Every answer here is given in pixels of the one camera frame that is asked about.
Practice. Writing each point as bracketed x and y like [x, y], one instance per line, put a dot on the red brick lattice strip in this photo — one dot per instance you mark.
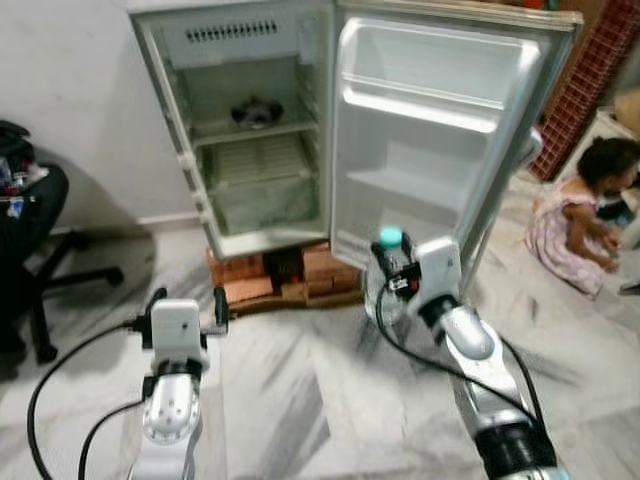
[590, 70]

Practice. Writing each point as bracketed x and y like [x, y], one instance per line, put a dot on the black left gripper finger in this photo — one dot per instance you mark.
[221, 305]
[157, 303]

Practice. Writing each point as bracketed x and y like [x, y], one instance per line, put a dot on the black pile of clothes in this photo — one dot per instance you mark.
[15, 150]

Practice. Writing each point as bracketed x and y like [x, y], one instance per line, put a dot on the clear fridge crisper drawer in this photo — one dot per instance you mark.
[265, 205]

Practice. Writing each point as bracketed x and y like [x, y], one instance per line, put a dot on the dark item on fridge shelf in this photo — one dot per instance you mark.
[257, 113]

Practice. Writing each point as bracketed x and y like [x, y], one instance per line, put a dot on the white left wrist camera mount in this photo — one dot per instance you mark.
[178, 330]

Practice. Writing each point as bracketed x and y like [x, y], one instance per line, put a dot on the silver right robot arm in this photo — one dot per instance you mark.
[470, 335]

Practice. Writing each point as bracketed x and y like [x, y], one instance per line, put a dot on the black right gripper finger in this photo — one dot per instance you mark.
[405, 266]
[381, 265]

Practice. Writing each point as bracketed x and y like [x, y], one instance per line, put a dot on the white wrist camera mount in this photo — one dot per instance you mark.
[178, 330]
[440, 268]

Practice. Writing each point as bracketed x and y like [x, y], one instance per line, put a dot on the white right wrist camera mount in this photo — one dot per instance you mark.
[440, 268]

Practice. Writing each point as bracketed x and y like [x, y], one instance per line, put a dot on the child in pink dress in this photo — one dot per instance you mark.
[570, 235]

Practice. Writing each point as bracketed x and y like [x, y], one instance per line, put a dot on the silver fridge door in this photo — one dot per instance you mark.
[430, 150]

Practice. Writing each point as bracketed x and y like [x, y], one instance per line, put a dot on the clear bottle with teal cap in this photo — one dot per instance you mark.
[390, 236]

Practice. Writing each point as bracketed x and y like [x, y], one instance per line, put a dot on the red brick fridge base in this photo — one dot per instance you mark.
[250, 280]

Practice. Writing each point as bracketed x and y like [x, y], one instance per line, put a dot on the black office chair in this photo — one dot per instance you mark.
[30, 230]

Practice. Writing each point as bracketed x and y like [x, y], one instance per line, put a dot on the silver single-door fridge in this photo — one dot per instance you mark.
[260, 30]

